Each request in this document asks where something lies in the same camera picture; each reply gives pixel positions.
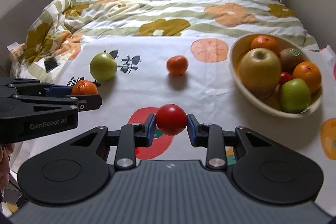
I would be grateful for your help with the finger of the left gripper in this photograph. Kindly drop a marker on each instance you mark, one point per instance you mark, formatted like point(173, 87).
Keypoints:
point(87, 102)
point(58, 91)

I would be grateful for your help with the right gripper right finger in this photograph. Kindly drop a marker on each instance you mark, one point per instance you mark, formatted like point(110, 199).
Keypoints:
point(210, 137)

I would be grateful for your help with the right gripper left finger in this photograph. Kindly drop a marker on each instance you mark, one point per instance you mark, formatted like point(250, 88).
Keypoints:
point(132, 136)

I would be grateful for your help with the green apple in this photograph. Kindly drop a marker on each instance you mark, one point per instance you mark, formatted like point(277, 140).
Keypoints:
point(294, 96)
point(103, 67)

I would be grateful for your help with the small orange tangerine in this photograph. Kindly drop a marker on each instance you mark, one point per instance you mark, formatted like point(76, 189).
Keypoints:
point(177, 65)

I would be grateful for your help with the large yellow apple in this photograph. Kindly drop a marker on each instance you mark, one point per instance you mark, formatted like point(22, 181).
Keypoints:
point(260, 71)

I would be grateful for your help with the small red tomato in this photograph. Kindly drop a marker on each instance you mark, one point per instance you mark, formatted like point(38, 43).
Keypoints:
point(285, 77)

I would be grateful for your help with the large orange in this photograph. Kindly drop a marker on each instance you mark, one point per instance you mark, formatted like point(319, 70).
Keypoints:
point(310, 73)

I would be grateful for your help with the person's left hand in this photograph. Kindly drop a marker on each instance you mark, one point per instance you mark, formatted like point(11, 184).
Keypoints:
point(4, 165)

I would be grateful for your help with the black phone on bed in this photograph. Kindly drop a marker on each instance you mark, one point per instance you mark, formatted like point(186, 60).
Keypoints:
point(50, 64)

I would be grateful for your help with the floral striped duvet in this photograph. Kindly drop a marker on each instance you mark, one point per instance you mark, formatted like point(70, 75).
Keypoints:
point(64, 27)

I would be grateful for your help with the white fruit print cloth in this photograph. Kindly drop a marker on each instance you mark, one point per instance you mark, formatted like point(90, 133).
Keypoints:
point(143, 83)

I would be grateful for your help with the grey headboard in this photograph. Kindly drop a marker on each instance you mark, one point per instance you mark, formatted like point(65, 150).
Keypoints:
point(14, 26)

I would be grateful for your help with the cream fruit bowl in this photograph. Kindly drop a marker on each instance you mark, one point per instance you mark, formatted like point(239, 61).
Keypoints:
point(268, 103)

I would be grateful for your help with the orange in bowl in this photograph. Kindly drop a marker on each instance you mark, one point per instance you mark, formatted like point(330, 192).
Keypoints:
point(265, 41)

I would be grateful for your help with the brown kiwi with sticker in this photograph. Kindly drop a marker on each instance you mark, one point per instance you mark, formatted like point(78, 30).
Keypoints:
point(290, 58)

